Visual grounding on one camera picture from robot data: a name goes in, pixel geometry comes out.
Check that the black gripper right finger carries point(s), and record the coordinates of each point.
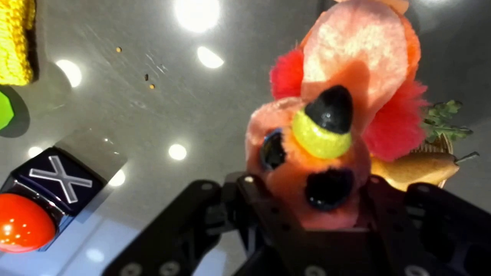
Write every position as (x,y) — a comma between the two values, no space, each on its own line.
(435,231)

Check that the black cube with white X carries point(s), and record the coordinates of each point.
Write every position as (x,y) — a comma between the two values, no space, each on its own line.
(51,178)

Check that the yellow knitted cloth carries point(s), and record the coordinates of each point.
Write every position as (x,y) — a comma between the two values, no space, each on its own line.
(16,40)

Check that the tan pear-shaped toy fruit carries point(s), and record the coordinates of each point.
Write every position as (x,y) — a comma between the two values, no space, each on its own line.
(420,171)

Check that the red ball on cube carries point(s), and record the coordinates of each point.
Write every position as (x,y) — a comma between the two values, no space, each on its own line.
(24,223)

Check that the green plastic cup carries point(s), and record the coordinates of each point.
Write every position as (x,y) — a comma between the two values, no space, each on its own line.
(5,109)

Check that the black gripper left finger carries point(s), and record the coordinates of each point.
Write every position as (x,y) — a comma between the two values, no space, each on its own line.
(179,231)

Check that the toy carrot with green top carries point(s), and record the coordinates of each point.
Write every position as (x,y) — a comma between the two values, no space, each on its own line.
(446,120)

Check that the orange plush toy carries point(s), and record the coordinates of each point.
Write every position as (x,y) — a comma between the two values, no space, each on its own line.
(358,51)

